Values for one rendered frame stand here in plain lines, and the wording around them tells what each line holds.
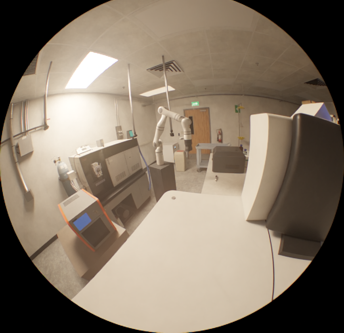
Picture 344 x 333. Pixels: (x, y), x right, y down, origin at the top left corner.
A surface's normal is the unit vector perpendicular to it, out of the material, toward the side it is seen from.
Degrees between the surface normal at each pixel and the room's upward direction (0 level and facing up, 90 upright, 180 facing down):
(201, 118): 90
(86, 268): 0
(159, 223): 0
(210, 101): 90
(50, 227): 90
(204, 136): 90
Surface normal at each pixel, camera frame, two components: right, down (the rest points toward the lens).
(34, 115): 0.92, 0.04
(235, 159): -0.38, 0.35
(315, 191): -0.72, 0.30
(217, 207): -0.11, -0.94
